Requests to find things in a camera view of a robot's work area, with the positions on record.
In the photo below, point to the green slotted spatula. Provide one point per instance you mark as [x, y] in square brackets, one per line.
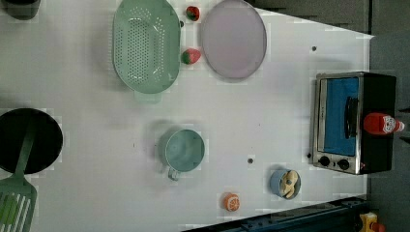
[18, 196]

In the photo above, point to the yellow and red toy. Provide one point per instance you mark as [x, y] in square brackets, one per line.
[371, 224]

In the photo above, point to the black toaster oven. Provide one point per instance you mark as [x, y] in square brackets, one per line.
[340, 141]

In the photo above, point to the dark cylindrical container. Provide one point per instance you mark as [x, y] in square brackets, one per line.
[21, 9]

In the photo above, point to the pink toy strawberry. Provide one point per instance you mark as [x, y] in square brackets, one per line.
[190, 56]

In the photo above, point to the lilac round plate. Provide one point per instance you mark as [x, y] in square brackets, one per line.
[234, 39]

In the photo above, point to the blue bowl with chips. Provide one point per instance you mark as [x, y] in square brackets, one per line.
[285, 183]

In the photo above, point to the red ketchup bottle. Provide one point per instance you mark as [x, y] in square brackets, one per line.
[382, 124]

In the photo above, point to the toy orange half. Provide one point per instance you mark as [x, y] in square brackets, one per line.
[231, 202]

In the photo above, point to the red toy strawberry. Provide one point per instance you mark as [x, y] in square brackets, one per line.
[192, 13]

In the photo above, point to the green plastic colander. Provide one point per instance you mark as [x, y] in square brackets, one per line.
[146, 47]

